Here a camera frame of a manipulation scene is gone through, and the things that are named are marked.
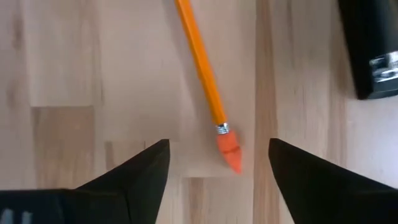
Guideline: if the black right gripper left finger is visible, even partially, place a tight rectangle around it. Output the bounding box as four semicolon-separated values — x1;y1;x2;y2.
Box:
0;138;171;224

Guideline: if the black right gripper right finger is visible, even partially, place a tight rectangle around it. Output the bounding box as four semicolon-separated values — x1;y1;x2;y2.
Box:
268;138;398;224

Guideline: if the orange pencil with eraser cap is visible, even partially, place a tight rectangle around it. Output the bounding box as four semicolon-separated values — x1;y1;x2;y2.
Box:
174;0;243;175

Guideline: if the small black stapler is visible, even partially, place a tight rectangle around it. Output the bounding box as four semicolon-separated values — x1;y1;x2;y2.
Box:
338;0;398;101

